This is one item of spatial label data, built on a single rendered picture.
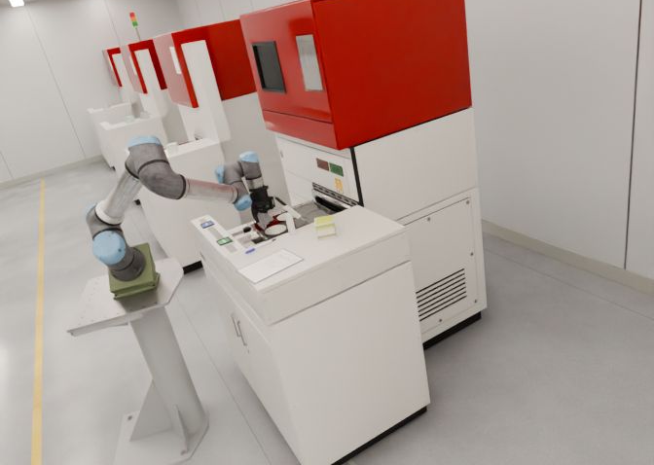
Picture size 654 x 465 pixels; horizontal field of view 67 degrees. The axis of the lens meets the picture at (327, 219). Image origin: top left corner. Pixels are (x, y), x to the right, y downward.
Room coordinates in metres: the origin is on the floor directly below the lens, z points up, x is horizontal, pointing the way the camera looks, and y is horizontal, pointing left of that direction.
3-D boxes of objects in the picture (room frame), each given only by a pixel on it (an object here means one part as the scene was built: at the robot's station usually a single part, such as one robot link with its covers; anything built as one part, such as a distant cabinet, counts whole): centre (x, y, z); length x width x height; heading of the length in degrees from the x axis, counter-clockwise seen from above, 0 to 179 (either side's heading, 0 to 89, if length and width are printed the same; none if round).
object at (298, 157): (2.38, 0.01, 1.02); 0.82 x 0.03 x 0.40; 25
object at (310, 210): (2.11, 0.14, 0.90); 0.34 x 0.34 x 0.01; 25
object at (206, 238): (2.02, 0.49, 0.89); 0.55 x 0.09 x 0.14; 25
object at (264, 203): (2.08, 0.27, 1.05); 0.09 x 0.08 x 0.12; 60
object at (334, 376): (1.99, 0.20, 0.41); 0.97 x 0.64 x 0.82; 25
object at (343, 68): (2.51, -0.27, 1.52); 0.81 x 0.75 x 0.59; 25
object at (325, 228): (1.75, 0.01, 1.00); 0.07 x 0.07 x 0.07; 89
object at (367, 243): (1.72, 0.06, 0.89); 0.62 x 0.35 x 0.14; 115
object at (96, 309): (1.93, 0.90, 0.75); 0.45 x 0.44 x 0.13; 99
